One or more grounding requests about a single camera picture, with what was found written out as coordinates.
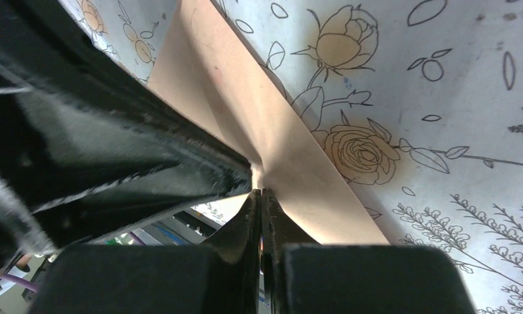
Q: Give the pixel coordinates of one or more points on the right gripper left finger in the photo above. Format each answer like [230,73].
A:
[219,275]

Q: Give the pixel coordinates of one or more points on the tan paper envelope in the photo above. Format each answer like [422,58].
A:
[205,73]

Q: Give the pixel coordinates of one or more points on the floral patterned table mat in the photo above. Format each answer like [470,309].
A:
[420,108]

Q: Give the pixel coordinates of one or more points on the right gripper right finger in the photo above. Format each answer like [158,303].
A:
[304,276]

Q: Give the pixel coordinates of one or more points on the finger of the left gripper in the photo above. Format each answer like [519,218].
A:
[85,149]

